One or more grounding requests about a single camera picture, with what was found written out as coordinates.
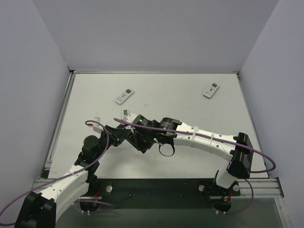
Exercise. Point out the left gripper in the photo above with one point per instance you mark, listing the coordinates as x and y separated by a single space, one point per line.
116 137

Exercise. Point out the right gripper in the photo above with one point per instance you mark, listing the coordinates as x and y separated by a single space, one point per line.
139 140

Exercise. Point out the white remote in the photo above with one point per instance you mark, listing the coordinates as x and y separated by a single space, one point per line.
125 112
124 96
211 90

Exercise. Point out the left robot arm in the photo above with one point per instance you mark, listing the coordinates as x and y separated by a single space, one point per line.
43 209

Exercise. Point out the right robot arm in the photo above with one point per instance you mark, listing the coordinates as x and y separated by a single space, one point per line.
235 150

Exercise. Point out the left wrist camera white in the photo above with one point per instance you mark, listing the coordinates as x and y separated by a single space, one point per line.
96 127

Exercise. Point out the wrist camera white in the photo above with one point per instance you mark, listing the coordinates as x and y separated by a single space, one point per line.
129 119
96 127

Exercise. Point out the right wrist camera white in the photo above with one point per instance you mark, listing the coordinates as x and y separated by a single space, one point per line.
129 119

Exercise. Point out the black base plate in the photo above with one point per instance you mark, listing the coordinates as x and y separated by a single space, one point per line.
156 193

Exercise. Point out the aluminium front rail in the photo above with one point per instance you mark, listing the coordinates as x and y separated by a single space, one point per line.
260 187

